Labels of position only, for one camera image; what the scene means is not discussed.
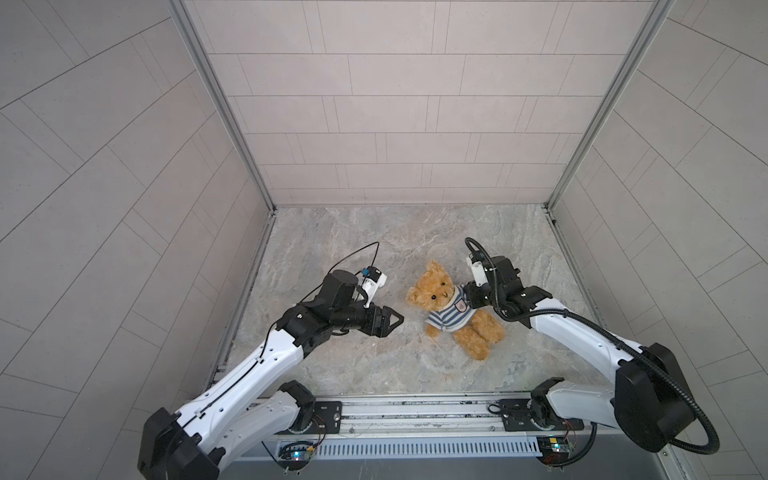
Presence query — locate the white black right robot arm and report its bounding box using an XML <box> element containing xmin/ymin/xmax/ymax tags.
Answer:
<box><xmin>463</xmin><ymin>251</ymin><xmax>697</xmax><ymax>452</ymax></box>

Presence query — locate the aluminium right corner post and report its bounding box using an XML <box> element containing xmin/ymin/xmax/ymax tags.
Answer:
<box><xmin>544</xmin><ymin>0</ymin><xmax>676</xmax><ymax>216</ymax></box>

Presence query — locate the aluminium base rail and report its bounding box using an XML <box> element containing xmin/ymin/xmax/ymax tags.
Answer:
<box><xmin>173</xmin><ymin>392</ymin><xmax>637</xmax><ymax>463</ymax></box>

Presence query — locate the blue white striped sweater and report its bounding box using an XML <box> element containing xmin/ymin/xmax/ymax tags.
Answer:
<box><xmin>426</xmin><ymin>287</ymin><xmax>476</xmax><ymax>333</ymax></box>

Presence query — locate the black corrugated cable conduit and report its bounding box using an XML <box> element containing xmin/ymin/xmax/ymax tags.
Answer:
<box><xmin>464</xmin><ymin>236</ymin><xmax>721</xmax><ymax>456</ymax></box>

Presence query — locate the left green circuit board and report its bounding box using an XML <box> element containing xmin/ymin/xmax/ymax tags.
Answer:
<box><xmin>277</xmin><ymin>441</ymin><xmax>317</xmax><ymax>472</ymax></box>

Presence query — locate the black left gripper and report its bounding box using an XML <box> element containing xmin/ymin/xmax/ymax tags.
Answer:
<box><xmin>326</xmin><ymin>299</ymin><xmax>404</xmax><ymax>339</ymax></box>

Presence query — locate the aluminium left corner post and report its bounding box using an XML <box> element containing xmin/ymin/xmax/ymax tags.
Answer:
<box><xmin>167</xmin><ymin>0</ymin><xmax>276</xmax><ymax>216</ymax></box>

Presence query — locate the green circuit board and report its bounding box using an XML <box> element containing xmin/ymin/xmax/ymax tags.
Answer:
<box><xmin>536</xmin><ymin>436</ymin><xmax>572</xmax><ymax>466</ymax></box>
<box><xmin>277</xmin><ymin>441</ymin><xmax>317</xmax><ymax>472</ymax></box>

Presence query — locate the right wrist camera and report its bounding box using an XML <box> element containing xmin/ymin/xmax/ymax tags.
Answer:
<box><xmin>467</xmin><ymin>251</ymin><xmax>489</xmax><ymax>287</ymax></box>

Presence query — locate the brown teddy bear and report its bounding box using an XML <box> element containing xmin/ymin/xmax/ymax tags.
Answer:
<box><xmin>406</xmin><ymin>260</ymin><xmax>506</xmax><ymax>361</ymax></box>

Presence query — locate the aluminium corner post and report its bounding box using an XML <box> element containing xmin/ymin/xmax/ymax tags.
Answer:
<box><xmin>544</xmin><ymin>0</ymin><xmax>676</xmax><ymax>216</ymax></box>
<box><xmin>167</xmin><ymin>0</ymin><xmax>276</xmax><ymax>216</ymax></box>

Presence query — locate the thin black left cable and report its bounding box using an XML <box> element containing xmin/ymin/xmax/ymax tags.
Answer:
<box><xmin>257</xmin><ymin>241</ymin><xmax>382</xmax><ymax>367</ymax></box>

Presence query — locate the right green circuit board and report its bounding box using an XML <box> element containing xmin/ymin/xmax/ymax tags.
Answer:
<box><xmin>536</xmin><ymin>436</ymin><xmax>572</xmax><ymax>466</ymax></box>

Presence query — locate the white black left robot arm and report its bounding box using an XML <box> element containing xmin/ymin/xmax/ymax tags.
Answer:
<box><xmin>137</xmin><ymin>266</ymin><xmax>404</xmax><ymax>479</ymax></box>

